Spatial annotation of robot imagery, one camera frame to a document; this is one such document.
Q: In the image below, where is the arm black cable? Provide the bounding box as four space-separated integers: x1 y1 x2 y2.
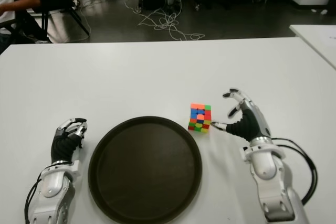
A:
272 137 318 206
24 167 53 224

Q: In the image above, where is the tangled white floor cable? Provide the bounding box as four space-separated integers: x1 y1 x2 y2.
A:
124 1 206 41

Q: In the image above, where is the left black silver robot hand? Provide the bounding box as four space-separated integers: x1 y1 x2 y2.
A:
51 117 88 164

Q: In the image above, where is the black office chair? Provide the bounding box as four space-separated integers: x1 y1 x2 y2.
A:
15 0 91 44

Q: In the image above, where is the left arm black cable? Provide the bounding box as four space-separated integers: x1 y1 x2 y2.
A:
24 167 53 224

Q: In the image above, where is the multicoloured Rubik's cube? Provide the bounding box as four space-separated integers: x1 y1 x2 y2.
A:
187 103 212 133

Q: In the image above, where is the dark brown round plate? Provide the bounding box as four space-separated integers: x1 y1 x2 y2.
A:
88 115 203 224

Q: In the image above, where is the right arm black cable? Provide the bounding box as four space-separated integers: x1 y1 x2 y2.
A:
272 137 318 206

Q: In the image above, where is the white side table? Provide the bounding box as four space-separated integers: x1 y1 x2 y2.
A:
288 24 336 70

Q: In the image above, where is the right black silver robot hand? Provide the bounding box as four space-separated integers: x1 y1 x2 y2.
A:
211 87 271 142

